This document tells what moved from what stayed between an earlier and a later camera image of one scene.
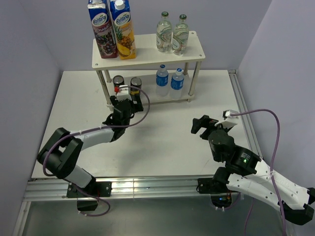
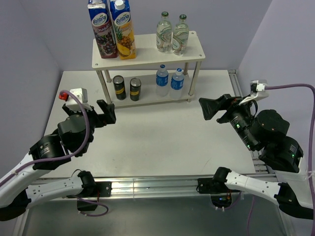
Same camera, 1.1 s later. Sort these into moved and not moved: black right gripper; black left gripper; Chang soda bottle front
Moved: black left gripper; black right gripper
Not moved: Chang soda bottle front
